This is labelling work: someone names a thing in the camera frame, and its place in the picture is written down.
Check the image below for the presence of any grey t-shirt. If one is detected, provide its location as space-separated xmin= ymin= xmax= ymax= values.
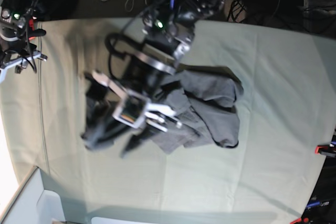
xmin=81 ymin=64 xmax=245 ymax=155

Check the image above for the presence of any red black clamp right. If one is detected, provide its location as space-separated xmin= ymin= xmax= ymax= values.
xmin=315 ymin=141 xmax=336 ymax=158

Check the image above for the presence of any black round stand base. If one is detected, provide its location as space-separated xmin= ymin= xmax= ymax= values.
xmin=42 ymin=0 xmax=79 ymax=21

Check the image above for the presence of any robot arm image left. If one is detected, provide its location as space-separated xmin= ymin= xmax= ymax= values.
xmin=1 ymin=0 xmax=46 ymax=51

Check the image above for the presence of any gripper image right arm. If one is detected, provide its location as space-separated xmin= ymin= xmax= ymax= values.
xmin=117 ymin=58 xmax=173 ymax=158

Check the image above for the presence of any light green table cloth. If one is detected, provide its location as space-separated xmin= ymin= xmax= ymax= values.
xmin=1 ymin=19 xmax=335 ymax=223

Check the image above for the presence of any red clamp bottom right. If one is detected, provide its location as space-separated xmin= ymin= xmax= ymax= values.
xmin=290 ymin=217 xmax=310 ymax=224

